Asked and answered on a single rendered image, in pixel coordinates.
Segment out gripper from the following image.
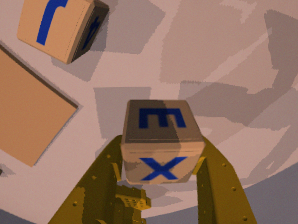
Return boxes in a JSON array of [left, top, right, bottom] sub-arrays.
[[48, 135, 257, 224]]

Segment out tan flat mat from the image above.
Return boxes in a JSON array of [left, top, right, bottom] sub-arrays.
[[0, 44, 78, 167]]

